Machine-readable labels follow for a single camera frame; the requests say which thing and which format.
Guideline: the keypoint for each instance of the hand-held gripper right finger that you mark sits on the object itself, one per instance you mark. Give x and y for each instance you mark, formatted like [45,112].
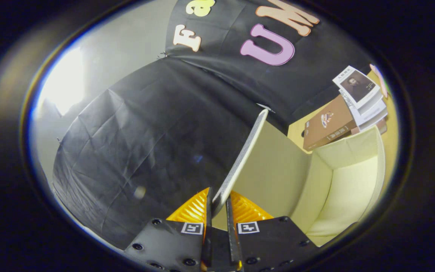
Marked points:
[274,241]

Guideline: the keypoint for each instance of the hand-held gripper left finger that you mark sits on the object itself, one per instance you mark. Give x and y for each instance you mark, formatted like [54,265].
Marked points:
[172,241]

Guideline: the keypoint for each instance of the black backdrop cloth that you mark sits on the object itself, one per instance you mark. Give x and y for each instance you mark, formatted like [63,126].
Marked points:
[145,132]

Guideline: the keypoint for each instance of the brown cover book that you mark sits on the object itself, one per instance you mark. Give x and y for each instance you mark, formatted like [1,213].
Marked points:
[327,122]

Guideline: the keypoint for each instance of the beige edged book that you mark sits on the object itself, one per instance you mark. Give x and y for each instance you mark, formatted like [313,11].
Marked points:
[380,126]

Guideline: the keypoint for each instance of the plain white book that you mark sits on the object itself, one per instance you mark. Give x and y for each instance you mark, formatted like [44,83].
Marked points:
[370,111]

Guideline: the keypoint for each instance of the white portrait cover book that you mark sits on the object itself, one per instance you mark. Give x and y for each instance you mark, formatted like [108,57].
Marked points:
[357,86]

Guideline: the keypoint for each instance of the green plush toy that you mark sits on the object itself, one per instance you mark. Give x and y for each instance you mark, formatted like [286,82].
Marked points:
[380,80]

